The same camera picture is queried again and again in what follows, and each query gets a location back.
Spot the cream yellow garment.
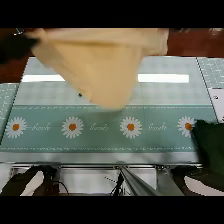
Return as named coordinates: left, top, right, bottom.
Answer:
left=24, top=28, right=170, bottom=111

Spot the dark green garment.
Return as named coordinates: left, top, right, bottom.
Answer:
left=190, top=118, right=224, bottom=178

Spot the silver frame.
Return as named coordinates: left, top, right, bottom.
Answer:
left=0, top=87, right=224, bottom=197

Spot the black cable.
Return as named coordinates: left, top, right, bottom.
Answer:
left=52, top=179, right=70, bottom=196
left=105, top=171, right=126, bottom=197

